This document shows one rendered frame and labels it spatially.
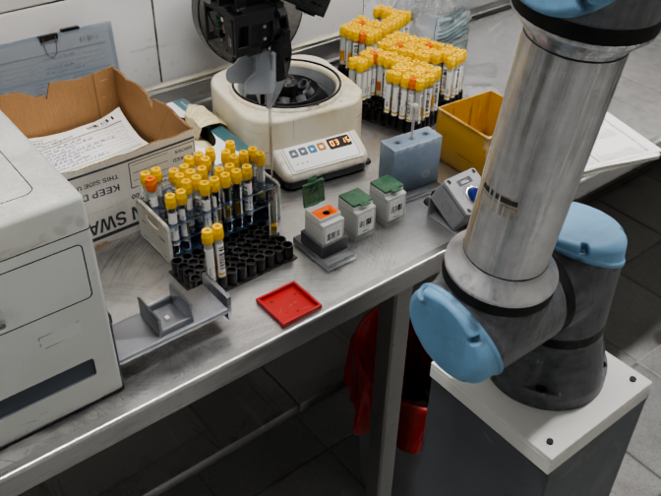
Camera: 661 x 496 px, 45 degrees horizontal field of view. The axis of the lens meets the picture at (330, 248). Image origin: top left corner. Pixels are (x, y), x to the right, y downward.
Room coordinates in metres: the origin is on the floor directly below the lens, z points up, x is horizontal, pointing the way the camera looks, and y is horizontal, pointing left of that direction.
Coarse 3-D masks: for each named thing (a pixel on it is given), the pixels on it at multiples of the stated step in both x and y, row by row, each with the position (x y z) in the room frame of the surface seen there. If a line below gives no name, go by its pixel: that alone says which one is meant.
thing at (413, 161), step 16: (384, 144) 1.15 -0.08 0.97; (400, 144) 1.15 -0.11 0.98; (416, 144) 1.15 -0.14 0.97; (432, 144) 1.17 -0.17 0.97; (384, 160) 1.15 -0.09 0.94; (400, 160) 1.13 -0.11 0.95; (416, 160) 1.15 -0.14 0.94; (432, 160) 1.17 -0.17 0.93; (400, 176) 1.13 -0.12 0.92; (416, 176) 1.15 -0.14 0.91; (432, 176) 1.17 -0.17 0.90; (416, 192) 1.14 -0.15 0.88
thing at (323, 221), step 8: (312, 208) 0.99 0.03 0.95; (320, 208) 0.99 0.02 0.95; (328, 208) 0.99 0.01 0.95; (312, 216) 0.97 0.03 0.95; (320, 216) 0.97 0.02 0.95; (328, 216) 0.97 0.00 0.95; (336, 216) 0.98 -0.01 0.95; (312, 224) 0.97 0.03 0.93; (320, 224) 0.96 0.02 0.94; (328, 224) 0.96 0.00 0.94; (336, 224) 0.97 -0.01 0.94; (312, 232) 0.97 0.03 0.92; (320, 232) 0.96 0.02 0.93; (328, 232) 0.96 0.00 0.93; (336, 232) 0.97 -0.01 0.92; (320, 240) 0.96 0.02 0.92; (328, 240) 0.96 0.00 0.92
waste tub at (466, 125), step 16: (480, 96) 1.34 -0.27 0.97; (496, 96) 1.34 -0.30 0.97; (448, 112) 1.26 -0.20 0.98; (464, 112) 1.32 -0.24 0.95; (480, 112) 1.34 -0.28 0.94; (496, 112) 1.33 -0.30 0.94; (448, 128) 1.26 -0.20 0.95; (464, 128) 1.22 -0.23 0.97; (480, 128) 1.34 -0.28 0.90; (448, 144) 1.25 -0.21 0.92; (464, 144) 1.22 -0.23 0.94; (480, 144) 1.19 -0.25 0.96; (448, 160) 1.25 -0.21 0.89; (464, 160) 1.21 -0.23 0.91; (480, 160) 1.18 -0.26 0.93
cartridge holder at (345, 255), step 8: (304, 232) 0.98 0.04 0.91; (296, 240) 0.99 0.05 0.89; (304, 240) 0.98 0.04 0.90; (312, 240) 0.96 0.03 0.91; (336, 240) 0.96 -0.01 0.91; (344, 240) 0.97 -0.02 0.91; (304, 248) 0.98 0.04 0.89; (312, 248) 0.96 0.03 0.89; (320, 248) 0.95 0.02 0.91; (328, 248) 0.95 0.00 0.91; (336, 248) 0.96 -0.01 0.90; (344, 248) 0.97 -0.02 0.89; (312, 256) 0.96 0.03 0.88; (320, 256) 0.95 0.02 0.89; (328, 256) 0.95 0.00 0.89; (336, 256) 0.95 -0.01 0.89; (344, 256) 0.95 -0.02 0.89; (352, 256) 0.96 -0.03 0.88; (320, 264) 0.94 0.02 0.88; (328, 264) 0.93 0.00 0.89; (336, 264) 0.94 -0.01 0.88
